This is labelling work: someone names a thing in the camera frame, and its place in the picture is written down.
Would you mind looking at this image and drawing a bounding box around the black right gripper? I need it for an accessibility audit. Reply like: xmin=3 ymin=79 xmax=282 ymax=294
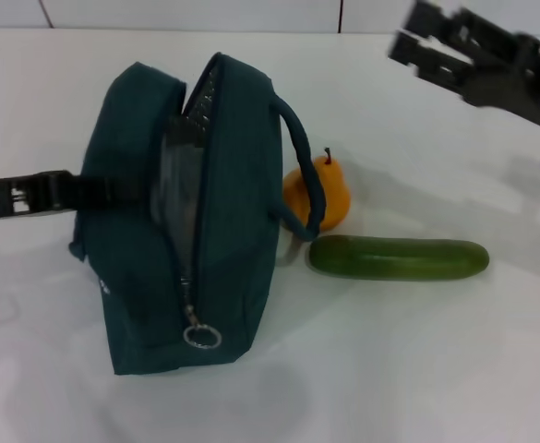
xmin=387 ymin=0 xmax=540 ymax=139

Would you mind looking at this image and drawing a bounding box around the clear food container blue lid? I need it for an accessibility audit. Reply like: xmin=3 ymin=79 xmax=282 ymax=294
xmin=150 ymin=113 xmax=209 ymax=227

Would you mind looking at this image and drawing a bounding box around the dark teal insulated lunch bag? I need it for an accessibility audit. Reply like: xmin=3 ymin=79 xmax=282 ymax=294
xmin=67 ymin=51 xmax=327 ymax=377

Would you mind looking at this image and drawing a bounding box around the orange yellow pear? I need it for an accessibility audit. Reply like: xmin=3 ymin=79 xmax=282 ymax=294
xmin=282 ymin=147 xmax=354 ymax=233

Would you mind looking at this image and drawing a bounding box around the green cucumber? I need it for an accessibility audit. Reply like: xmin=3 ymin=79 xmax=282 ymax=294
xmin=307 ymin=233 xmax=491 ymax=282

